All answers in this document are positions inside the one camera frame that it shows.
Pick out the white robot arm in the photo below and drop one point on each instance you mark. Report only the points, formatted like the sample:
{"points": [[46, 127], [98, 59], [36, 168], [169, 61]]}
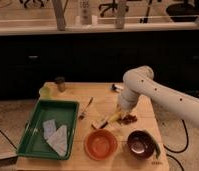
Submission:
{"points": [[140, 81]]}

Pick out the grey folded cloth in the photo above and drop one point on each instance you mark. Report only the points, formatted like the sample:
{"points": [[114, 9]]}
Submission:
{"points": [[56, 137]]}

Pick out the brown dried food pile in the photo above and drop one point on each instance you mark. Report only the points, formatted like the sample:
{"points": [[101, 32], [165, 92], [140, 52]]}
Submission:
{"points": [[127, 120]]}

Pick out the green pepper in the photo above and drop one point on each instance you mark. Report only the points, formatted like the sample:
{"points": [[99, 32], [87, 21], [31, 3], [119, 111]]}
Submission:
{"points": [[157, 148]]}

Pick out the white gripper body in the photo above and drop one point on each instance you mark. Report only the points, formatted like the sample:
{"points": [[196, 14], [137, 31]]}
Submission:
{"points": [[128, 99]]}

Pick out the black bristle brush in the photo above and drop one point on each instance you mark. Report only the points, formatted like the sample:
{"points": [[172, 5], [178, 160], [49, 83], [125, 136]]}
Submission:
{"points": [[98, 124]]}

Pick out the red orange bowl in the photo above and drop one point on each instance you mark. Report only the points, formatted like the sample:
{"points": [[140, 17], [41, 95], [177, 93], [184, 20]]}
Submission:
{"points": [[100, 144]]}

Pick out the dark purple bowl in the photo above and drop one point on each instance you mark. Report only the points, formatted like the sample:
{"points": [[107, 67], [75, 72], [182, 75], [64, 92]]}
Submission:
{"points": [[140, 144]]}

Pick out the white handled knife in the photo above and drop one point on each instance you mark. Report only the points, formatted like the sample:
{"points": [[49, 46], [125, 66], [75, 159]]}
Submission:
{"points": [[117, 88]]}

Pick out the green plastic tray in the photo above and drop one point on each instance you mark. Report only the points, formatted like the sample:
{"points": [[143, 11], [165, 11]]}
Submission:
{"points": [[33, 144]]}

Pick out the metal fork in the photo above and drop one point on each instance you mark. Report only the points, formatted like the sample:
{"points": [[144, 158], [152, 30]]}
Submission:
{"points": [[82, 115]]}

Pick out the dark lid spice jar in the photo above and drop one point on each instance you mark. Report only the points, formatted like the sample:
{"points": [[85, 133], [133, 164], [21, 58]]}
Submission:
{"points": [[60, 82]]}

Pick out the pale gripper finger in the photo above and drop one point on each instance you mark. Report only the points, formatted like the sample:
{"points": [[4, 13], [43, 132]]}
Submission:
{"points": [[121, 112]]}

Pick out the yellow banana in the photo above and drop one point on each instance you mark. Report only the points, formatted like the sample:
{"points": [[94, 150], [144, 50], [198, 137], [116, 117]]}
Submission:
{"points": [[113, 117]]}

